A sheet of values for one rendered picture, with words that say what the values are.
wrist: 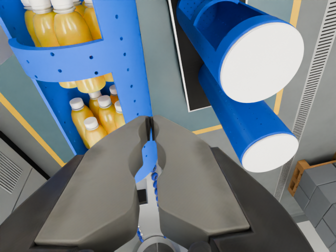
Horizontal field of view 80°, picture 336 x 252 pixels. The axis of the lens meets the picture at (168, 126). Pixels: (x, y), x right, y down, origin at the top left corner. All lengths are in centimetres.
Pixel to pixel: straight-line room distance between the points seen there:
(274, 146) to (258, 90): 36
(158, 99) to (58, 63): 156
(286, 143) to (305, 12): 127
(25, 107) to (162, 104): 123
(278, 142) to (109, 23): 88
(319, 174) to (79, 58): 333
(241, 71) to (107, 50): 45
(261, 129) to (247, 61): 42
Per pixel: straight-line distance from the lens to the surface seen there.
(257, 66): 75
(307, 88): 256
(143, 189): 116
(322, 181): 343
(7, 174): 238
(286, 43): 77
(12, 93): 215
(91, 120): 67
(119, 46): 45
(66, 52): 43
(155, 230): 185
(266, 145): 105
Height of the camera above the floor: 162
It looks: 49 degrees down
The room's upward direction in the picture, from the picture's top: 168 degrees clockwise
